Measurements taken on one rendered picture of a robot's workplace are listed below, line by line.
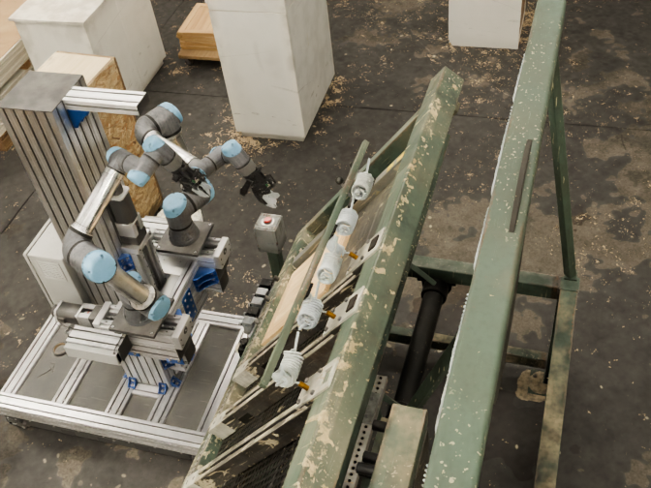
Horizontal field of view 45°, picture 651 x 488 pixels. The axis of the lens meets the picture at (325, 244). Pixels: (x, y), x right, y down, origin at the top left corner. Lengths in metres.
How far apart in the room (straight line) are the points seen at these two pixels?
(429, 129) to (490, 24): 3.96
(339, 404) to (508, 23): 5.05
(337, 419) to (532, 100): 1.11
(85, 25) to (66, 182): 2.93
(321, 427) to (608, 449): 2.44
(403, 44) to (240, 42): 1.88
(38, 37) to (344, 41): 2.55
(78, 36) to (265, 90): 1.45
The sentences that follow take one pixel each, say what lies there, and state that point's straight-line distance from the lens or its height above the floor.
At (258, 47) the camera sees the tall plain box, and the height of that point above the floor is 0.81.
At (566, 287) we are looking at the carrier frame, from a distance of 3.81.
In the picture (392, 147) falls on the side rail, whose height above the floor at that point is 1.50.
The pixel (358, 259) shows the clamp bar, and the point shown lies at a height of 1.80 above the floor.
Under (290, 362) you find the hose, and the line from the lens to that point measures 2.22.
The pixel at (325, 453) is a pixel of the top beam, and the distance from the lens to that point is 2.02.
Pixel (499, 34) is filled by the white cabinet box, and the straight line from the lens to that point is 6.81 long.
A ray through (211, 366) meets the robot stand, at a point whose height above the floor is 0.21.
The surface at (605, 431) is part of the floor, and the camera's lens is 4.31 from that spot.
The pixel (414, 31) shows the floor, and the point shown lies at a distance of 7.14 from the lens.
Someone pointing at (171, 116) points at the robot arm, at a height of 1.64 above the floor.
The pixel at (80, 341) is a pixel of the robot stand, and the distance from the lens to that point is 3.68.
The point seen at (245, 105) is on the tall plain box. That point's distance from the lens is 5.89.
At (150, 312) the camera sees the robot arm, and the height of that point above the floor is 1.23.
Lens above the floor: 3.61
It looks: 45 degrees down
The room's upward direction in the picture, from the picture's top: 8 degrees counter-clockwise
